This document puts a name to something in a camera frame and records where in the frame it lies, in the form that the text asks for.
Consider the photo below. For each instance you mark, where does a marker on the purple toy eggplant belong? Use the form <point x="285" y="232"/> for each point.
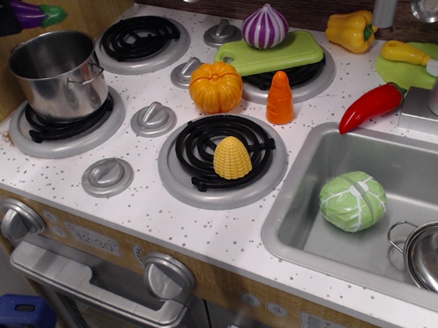
<point x="30" y="16"/>

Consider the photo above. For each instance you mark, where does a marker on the stainless steel pot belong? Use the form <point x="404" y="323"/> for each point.
<point x="60" y="75"/>

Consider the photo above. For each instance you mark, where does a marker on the back left stove burner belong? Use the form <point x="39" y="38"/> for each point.
<point x="142" y="44"/>

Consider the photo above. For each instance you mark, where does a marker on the stove burner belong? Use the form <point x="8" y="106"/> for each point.
<point x="305" y="82"/>
<point x="186" y="165"/>
<point x="34" y="137"/>
<point x="142" y="44"/>

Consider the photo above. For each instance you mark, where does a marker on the front left stove burner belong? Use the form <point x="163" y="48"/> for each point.
<point x="34" y="137"/>

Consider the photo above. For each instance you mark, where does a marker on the silver stovetop knob middle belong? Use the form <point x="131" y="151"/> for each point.
<point x="153" y="121"/>

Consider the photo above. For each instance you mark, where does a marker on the silver stovetop knob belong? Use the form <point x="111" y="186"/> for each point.
<point x="107" y="177"/>
<point x="182" y="73"/>
<point x="153" y="121"/>
<point x="222" y="33"/>

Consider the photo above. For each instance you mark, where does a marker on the silver stovetop knob upper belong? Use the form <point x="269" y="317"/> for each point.
<point x="182" y="73"/>

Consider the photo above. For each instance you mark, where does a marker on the silver stovetop knob front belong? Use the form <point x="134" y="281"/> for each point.
<point x="107" y="177"/>

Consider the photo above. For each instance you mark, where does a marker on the silver oven knob left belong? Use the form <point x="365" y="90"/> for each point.
<point x="19" y="220"/>

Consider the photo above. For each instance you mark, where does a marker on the silver oven knob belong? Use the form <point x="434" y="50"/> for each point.
<point x="19" y="220"/>
<point x="166" y="278"/>

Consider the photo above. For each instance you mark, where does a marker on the silver stovetop knob back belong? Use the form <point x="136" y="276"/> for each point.
<point x="222" y="33"/>

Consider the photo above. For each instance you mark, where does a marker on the orange toy pumpkin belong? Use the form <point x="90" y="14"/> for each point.
<point x="216" y="88"/>

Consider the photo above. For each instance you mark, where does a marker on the front centre stove burner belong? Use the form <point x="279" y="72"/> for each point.
<point x="186" y="165"/>

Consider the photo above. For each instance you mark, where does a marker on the purple striped toy onion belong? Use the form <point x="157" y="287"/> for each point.
<point x="265" y="28"/>

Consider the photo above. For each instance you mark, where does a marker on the yellow toy corn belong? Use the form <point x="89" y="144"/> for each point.
<point x="231" y="159"/>

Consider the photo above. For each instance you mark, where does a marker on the orange toy carrot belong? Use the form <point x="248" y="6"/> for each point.
<point x="280" y="107"/>

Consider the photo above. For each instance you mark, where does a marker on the green toy cutting board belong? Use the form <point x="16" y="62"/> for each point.
<point x="298" y="49"/>

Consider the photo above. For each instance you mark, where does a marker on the silver oven knob right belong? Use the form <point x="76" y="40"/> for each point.
<point x="166" y="278"/>

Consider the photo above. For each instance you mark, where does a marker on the back right stove burner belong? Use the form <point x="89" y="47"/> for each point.
<point x="305" y="82"/>

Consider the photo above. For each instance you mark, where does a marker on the yellow toy bell pepper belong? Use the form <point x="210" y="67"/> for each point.
<point x="353" y="31"/>

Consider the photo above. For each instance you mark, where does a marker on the red toy chili pepper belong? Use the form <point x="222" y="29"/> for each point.
<point x="374" y="103"/>

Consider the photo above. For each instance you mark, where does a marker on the green toy cabbage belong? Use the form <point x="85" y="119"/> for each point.
<point x="353" y="201"/>

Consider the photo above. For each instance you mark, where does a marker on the silver sink basin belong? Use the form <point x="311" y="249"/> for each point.
<point x="295" y="229"/>

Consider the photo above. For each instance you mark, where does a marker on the silver oven door handle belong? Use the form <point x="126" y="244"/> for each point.
<point x="74" y="279"/>

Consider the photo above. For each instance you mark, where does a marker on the toy knife yellow handle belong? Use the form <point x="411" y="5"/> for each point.
<point x="398" y="51"/>

